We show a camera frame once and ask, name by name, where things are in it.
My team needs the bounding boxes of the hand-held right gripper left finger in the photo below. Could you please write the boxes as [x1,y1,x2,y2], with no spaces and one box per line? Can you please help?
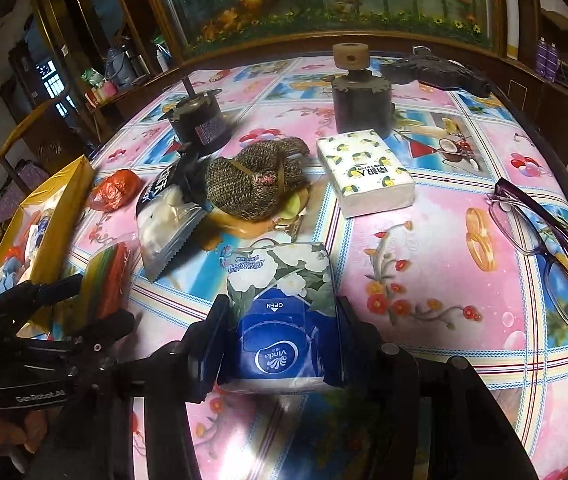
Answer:
[28,294,237,480]

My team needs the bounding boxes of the blue floral tissue pack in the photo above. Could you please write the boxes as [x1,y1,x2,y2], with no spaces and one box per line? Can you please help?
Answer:
[216,241,345,394]

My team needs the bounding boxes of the purple cloth table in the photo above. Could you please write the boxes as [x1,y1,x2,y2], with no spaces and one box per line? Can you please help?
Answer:
[0,159,52,227]

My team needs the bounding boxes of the brown knitted pouch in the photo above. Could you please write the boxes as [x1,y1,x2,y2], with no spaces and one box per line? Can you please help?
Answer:
[205,136,311,222]

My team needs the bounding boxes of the rainbow sponge pack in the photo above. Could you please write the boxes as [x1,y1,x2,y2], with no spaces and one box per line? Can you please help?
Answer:
[84,241,134,322]

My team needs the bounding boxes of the purple bottle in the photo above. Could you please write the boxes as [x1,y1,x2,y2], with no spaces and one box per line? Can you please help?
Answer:
[536,37,550,81]
[546,40,561,84]

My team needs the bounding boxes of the black plastic tool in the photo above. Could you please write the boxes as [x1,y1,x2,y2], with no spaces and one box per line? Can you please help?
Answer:
[379,45,493,99]

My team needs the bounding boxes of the silver foil pouch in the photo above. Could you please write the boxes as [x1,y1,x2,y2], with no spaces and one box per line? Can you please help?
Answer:
[134,152,211,284]

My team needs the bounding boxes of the white bottle green cap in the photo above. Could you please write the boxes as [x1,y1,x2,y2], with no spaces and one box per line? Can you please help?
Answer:
[153,34,171,74]

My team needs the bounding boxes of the yellow-rimmed cardboard box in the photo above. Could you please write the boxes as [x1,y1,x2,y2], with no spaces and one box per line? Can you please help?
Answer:
[0,155,96,332]

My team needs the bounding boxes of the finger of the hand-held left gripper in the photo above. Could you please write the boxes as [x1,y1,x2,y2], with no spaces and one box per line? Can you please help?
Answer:
[0,273,85,320]
[61,309,136,361]

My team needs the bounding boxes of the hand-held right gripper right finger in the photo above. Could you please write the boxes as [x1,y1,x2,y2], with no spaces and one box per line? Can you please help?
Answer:
[335,295,540,480]

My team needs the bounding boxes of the wooden cabinet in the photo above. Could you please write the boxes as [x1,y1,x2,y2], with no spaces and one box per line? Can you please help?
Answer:
[28,0,568,163]

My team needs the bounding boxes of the blue-grey thermos jug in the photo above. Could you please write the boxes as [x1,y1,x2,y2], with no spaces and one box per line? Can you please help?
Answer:
[104,47,135,89]

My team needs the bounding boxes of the wooden chair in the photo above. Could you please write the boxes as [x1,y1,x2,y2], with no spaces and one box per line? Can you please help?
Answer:
[0,97,90,197]

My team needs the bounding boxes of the pink packets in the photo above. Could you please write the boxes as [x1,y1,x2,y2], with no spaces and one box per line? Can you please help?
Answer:
[90,82,117,104]

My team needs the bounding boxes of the purple-framed glasses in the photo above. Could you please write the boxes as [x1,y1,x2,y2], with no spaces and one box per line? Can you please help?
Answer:
[486,177,568,330]

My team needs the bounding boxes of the small dark motor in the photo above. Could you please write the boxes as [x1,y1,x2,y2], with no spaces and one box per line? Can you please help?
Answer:
[161,77,233,157]

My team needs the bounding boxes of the printed pink tablecloth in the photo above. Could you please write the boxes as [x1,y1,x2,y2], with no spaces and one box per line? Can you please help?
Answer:
[71,55,568,480]

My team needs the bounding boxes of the red plastic bag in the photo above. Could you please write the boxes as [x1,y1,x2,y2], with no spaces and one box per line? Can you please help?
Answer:
[87,168,143,213]

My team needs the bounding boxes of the white lemon-print tissue pack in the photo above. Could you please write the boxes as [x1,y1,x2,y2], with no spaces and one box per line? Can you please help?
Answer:
[316,129,416,220]

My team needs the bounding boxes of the large motor with wooden pulley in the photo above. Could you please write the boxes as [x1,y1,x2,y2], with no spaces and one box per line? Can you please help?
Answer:
[330,42,395,139]

